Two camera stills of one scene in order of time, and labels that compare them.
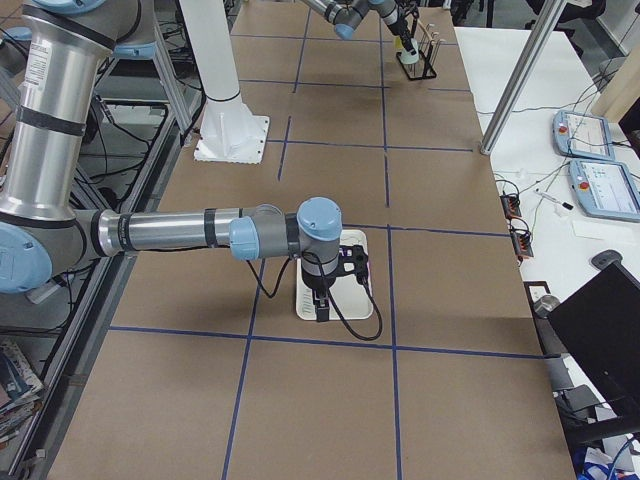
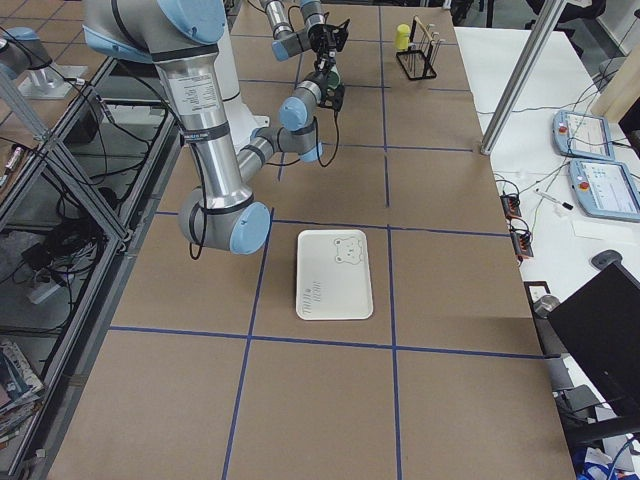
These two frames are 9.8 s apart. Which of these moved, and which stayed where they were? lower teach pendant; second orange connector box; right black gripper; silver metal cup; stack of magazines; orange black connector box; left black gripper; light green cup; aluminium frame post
Moved: left black gripper; light green cup; right black gripper
Stayed: orange black connector box; aluminium frame post; silver metal cup; second orange connector box; lower teach pendant; stack of magazines
